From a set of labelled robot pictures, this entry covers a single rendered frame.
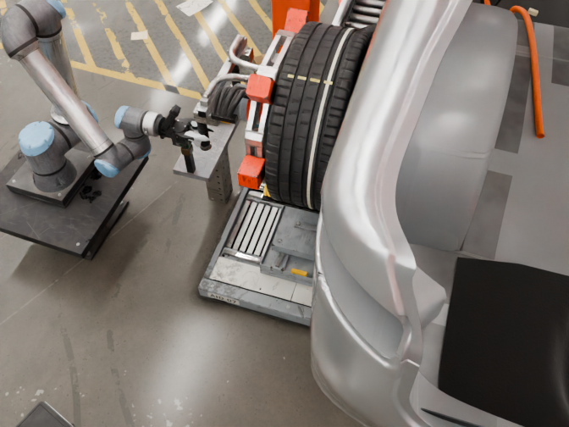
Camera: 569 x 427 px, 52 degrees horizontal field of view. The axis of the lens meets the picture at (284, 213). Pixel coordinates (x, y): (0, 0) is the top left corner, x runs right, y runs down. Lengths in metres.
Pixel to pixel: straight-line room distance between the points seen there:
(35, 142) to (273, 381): 1.40
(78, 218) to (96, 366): 0.65
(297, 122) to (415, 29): 0.79
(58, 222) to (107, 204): 0.22
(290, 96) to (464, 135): 0.56
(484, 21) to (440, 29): 0.69
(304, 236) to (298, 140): 0.81
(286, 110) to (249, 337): 1.13
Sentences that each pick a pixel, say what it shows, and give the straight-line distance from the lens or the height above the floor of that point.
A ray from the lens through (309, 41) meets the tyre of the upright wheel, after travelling 1.98.
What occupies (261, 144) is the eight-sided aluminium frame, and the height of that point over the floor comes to 0.95.
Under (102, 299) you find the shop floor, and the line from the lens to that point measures 2.81.
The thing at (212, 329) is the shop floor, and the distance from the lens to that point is 2.64.
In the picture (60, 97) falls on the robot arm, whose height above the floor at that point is 0.95.
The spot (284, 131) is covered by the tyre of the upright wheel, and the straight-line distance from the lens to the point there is 1.87.
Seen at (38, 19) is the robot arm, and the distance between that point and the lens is 2.29.
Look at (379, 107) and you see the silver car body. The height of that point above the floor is 1.67.
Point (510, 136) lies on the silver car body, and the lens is 1.97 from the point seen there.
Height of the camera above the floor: 2.38
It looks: 54 degrees down
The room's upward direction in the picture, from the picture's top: 1 degrees counter-clockwise
